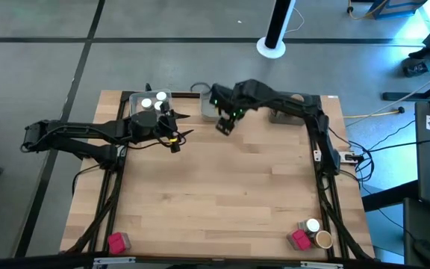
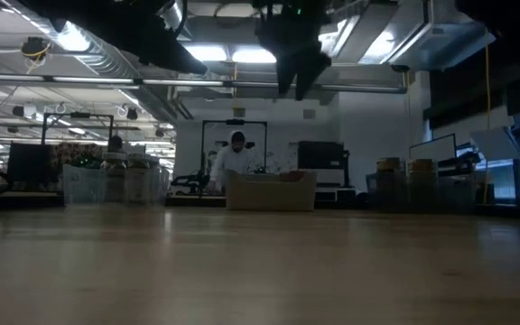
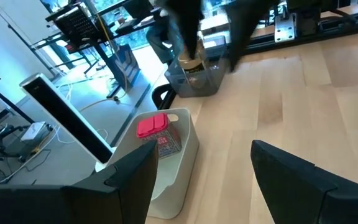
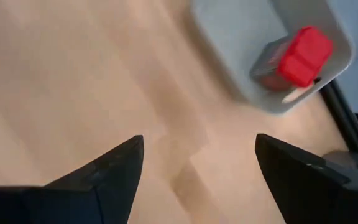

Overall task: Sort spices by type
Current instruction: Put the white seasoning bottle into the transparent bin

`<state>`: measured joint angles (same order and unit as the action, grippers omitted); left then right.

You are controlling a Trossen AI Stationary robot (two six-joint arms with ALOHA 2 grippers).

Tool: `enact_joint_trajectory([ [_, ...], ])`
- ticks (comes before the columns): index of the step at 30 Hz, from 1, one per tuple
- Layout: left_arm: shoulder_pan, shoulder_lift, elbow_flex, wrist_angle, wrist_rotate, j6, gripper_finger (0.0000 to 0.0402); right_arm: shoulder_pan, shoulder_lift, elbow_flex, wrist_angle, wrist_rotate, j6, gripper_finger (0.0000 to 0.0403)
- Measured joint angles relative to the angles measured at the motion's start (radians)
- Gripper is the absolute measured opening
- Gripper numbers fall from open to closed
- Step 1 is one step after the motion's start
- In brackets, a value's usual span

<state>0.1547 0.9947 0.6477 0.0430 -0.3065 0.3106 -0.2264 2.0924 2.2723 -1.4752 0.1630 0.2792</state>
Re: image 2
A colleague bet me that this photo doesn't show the patterned panel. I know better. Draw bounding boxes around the patterned panel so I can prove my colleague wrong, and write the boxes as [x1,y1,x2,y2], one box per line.
[51,142,106,169]

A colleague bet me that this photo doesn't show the red smoked paprika tin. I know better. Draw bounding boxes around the red smoked paprika tin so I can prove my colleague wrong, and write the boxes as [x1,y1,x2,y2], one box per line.
[279,170,309,183]

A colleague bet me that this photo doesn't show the grey plastic bin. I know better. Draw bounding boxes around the grey plastic bin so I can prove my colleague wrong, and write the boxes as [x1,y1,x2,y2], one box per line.
[366,171,478,214]

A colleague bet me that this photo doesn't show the clear plastic bin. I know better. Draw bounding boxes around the clear plastic bin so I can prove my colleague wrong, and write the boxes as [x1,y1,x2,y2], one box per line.
[62,162,172,206]

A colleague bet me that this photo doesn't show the rectangular metal duct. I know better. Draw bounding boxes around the rectangular metal duct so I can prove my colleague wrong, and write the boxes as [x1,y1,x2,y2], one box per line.
[331,0,498,72]

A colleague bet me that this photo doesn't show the large silver round duct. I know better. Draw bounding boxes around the large silver round duct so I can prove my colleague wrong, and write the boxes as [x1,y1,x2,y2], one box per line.
[0,0,144,79]

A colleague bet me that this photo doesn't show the dark monitor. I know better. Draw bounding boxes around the dark monitor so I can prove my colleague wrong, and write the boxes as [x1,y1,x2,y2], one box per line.
[6,142,56,184]

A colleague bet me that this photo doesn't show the cardboard box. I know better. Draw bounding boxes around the cardboard box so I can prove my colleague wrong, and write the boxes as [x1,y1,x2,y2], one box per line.
[225,169,319,212]

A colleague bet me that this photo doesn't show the hanging yellow cable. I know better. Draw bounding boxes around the hanging yellow cable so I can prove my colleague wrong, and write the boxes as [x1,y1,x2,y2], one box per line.
[482,42,492,205]

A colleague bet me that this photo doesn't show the long grey pipe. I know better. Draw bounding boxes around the long grey pipe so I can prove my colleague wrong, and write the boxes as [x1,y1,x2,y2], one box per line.
[0,73,409,95]

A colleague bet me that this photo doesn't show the yellow cable reel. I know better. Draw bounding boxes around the yellow cable reel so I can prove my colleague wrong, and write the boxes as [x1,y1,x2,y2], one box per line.
[19,35,52,73]

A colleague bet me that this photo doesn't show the person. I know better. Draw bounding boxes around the person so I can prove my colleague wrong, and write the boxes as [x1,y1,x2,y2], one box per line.
[106,135,125,154]
[206,130,257,196]

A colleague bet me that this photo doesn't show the black aluminium table frame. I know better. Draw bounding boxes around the black aluminium table frame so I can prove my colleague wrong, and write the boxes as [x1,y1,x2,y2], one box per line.
[0,191,520,218]

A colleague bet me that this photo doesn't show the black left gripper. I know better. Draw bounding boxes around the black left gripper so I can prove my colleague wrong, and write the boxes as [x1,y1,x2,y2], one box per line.
[18,0,209,76]

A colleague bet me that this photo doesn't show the bright light panel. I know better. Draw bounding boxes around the bright light panel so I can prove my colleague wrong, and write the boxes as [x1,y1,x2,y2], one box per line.
[231,46,279,64]
[182,43,228,63]

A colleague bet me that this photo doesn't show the white tilted panel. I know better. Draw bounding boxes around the white tilted panel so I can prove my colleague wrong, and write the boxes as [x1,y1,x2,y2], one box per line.
[469,126,520,162]

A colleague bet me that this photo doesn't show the white lid bagel seasoning jar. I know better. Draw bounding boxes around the white lid bagel seasoning jar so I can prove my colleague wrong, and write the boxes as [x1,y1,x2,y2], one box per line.
[100,152,128,204]
[126,153,153,204]

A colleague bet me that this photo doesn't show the black equipment cabinet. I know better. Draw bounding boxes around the black equipment cabinet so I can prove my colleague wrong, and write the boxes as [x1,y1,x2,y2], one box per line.
[297,140,350,187]

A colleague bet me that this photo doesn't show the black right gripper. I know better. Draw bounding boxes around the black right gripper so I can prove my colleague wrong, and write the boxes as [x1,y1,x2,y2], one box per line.
[255,0,332,101]

